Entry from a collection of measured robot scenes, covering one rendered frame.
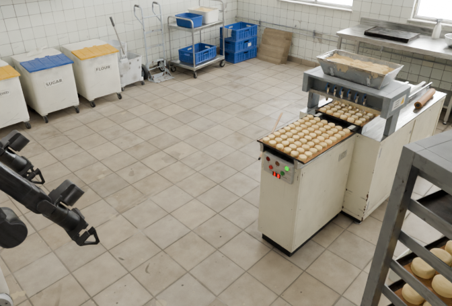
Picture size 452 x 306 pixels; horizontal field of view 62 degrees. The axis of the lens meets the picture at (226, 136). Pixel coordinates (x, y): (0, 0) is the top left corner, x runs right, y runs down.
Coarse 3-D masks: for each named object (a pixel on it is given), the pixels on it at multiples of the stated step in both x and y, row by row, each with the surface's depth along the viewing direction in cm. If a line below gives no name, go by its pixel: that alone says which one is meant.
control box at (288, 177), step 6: (264, 156) 258; (270, 156) 254; (264, 162) 260; (270, 162) 255; (282, 162) 247; (288, 162) 247; (264, 168) 262; (276, 168) 253; (282, 168) 249; (294, 168) 244; (276, 174) 255; (288, 174) 247; (288, 180) 249
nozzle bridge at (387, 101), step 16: (304, 80) 301; (320, 80) 300; (336, 80) 283; (336, 96) 290; (352, 96) 284; (368, 96) 275; (384, 96) 257; (400, 96) 265; (384, 112) 260; (384, 128) 276
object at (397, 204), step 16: (416, 144) 75; (400, 160) 76; (400, 176) 77; (416, 176) 77; (400, 192) 78; (400, 208) 79; (384, 224) 84; (400, 224) 82; (384, 240) 85; (384, 256) 86; (384, 272) 90; (368, 288) 94; (368, 304) 95
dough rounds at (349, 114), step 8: (328, 104) 307; (336, 104) 309; (344, 104) 308; (328, 112) 295; (336, 112) 294; (344, 112) 298; (352, 112) 294; (360, 112) 294; (368, 112) 297; (352, 120) 283; (360, 120) 282; (368, 120) 286
